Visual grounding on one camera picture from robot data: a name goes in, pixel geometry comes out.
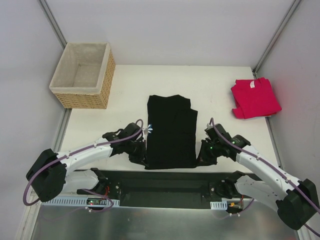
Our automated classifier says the black t shirt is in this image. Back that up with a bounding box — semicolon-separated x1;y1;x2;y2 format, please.
145;95;198;170

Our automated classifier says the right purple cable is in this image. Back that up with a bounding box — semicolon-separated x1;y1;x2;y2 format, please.
208;117;320;236

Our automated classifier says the right slotted cable duct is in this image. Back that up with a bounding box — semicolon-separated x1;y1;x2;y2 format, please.
210;200;228;211

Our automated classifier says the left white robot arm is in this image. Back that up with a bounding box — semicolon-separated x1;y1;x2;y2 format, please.
23;122;153;206

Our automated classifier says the left slotted cable duct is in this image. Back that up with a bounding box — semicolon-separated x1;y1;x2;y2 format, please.
42;196;112;208

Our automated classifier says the red t shirt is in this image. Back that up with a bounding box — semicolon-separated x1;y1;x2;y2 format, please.
231;77;282;119

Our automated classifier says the wicker basket with liner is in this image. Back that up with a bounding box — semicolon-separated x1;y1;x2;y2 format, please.
49;42;116;109

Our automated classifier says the slotted cable duct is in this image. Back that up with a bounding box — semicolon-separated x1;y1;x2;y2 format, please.
42;196;112;208
210;200;228;211

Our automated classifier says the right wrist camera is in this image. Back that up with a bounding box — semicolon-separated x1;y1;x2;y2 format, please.
204;123;216;137

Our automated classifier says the right aluminium frame post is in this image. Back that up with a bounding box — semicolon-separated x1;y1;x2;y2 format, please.
251;0;303;78

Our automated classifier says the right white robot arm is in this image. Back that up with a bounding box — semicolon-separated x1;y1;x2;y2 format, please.
198;122;320;230

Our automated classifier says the left aluminium frame post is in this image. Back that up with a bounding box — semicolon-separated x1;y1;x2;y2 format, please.
37;0;67;49

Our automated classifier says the aluminium frame post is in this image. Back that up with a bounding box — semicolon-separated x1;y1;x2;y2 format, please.
37;0;67;49
251;0;303;78

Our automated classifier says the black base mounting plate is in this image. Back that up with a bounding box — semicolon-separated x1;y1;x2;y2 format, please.
76;171;253;208

